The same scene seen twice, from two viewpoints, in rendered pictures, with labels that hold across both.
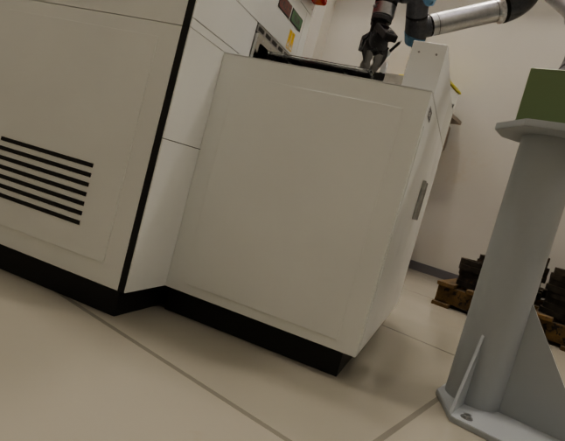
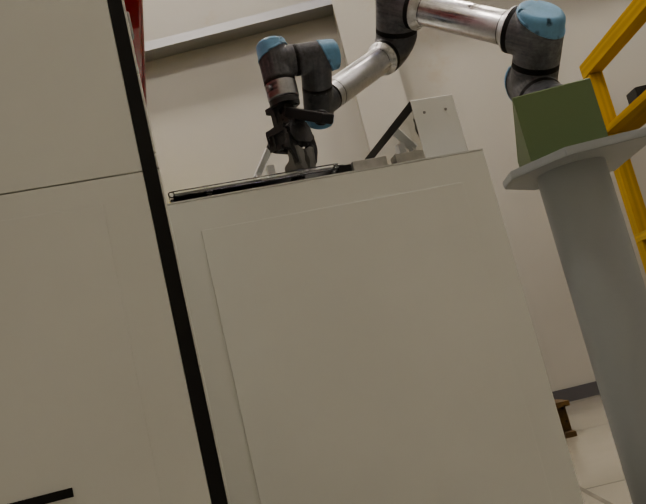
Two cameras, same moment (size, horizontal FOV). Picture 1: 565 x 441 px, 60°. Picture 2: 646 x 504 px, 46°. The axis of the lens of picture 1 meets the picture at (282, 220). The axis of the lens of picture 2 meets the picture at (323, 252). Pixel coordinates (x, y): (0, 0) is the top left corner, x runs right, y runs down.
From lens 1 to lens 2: 0.85 m
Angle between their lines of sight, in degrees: 36
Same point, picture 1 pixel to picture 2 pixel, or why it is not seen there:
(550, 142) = (586, 166)
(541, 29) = (263, 102)
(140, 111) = (130, 342)
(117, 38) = (12, 236)
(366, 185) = (475, 299)
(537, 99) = (540, 128)
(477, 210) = not seen: hidden behind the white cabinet
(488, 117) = not seen: hidden behind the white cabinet
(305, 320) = not seen: outside the picture
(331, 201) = (445, 343)
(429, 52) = (436, 108)
